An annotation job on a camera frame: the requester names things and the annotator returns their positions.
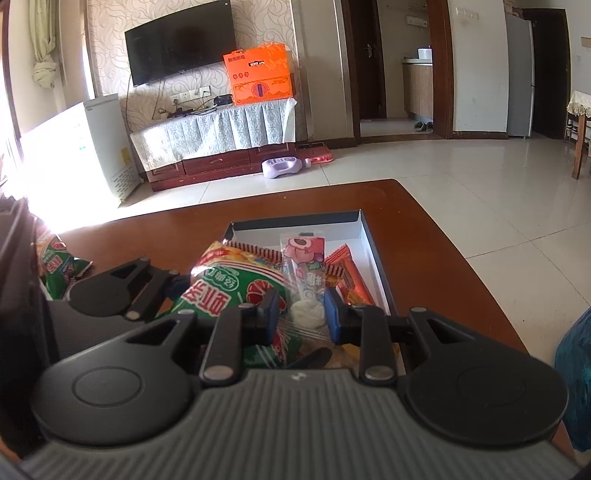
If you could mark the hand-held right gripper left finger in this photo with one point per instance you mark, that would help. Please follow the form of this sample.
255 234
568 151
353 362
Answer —
272 318

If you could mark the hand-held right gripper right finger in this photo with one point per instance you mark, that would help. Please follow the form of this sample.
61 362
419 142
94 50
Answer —
332 318

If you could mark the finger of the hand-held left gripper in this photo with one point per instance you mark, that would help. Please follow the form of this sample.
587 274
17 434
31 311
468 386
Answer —
152 290

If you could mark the orange snack packet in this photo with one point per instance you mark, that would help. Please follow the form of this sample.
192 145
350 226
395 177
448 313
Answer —
351 277

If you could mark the clear pink candy packet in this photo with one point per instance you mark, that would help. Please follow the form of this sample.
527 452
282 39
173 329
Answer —
304 277

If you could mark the green red shrimp chips bag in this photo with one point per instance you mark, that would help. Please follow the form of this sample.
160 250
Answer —
221 281

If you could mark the grey shallow box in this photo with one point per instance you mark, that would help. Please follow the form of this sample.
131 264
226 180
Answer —
364 240

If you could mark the green rice cracker bag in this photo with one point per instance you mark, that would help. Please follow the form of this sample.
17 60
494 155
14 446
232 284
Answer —
57 267

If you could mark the brown wooden television cabinet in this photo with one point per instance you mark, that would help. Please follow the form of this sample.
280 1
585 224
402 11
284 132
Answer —
217 164

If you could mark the purple white detergent bottle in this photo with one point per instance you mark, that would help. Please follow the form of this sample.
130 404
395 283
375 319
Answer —
281 167

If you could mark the white chest freezer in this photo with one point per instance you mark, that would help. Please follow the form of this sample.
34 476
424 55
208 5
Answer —
83 147

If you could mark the red floor scale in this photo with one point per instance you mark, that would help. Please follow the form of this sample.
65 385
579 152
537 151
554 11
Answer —
316 154

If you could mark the TV cabinet with white cloth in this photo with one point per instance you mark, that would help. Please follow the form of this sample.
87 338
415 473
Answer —
207 131

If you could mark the black router box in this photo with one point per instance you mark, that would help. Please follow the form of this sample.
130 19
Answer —
222 99

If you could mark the pair of dark slippers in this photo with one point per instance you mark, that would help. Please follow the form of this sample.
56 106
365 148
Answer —
423 126

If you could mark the orange cardboard box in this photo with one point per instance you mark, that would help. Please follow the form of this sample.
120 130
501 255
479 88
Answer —
258 76

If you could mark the wooden kitchen counter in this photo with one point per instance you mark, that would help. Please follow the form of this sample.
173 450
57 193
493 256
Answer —
418 92

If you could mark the black flat television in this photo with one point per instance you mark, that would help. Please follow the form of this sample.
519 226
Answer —
180 41

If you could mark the teal cloth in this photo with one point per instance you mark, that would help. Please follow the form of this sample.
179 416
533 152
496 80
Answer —
575 383

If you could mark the pale tied curtain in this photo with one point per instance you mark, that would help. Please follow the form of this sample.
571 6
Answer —
44 46

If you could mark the white pot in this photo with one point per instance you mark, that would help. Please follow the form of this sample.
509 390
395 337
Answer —
425 53

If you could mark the wooden dining table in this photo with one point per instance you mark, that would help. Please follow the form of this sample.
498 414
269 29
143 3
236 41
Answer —
577 147

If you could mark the silver refrigerator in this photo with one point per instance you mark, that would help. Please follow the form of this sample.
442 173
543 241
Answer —
519 74

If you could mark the dark wooden door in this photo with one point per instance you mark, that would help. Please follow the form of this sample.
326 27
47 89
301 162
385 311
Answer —
549 74

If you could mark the cream lace tablecloth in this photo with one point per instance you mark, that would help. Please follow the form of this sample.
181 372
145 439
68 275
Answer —
579 104

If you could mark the white wall sockets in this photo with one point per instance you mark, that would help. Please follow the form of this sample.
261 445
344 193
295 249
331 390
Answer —
189 93

